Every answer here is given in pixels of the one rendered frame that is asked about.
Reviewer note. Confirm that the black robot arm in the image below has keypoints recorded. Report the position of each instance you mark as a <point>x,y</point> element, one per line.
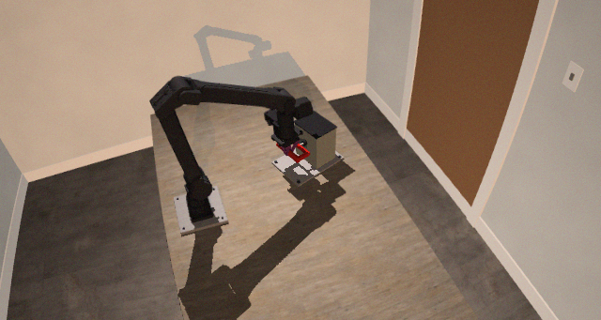
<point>179,91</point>

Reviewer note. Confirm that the white mounting plate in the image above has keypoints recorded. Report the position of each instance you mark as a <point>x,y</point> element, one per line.
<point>301,172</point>

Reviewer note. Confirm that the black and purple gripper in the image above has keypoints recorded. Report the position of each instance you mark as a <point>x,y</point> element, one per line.
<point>288,137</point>

